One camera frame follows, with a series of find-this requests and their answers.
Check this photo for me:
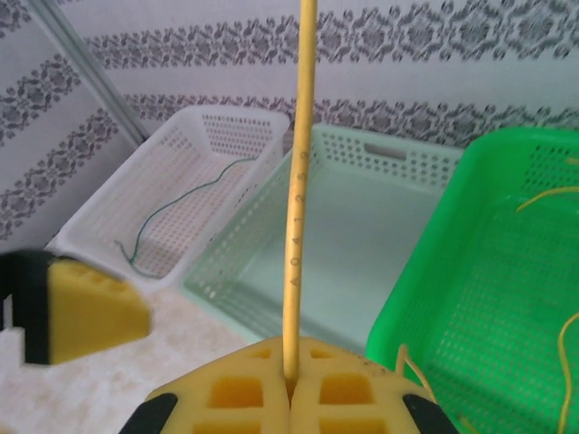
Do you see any aluminium frame post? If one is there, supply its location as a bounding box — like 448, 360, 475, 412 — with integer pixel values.
31, 0, 147, 142

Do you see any white perforated plastic basket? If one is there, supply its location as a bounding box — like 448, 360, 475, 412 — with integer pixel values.
47, 108, 290, 295

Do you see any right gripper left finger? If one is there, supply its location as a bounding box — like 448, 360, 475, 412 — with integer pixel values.
117, 336, 291, 434

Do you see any thin green cable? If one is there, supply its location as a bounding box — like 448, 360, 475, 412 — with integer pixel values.
117, 156, 255, 273

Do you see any bright green plastic basket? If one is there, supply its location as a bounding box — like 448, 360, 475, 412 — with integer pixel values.
365, 127, 579, 434

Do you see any mint plastic basket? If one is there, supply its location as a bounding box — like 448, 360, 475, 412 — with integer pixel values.
183, 124, 467, 354

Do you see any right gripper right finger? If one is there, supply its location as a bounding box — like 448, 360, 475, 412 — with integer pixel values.
289, 336, 458, 434

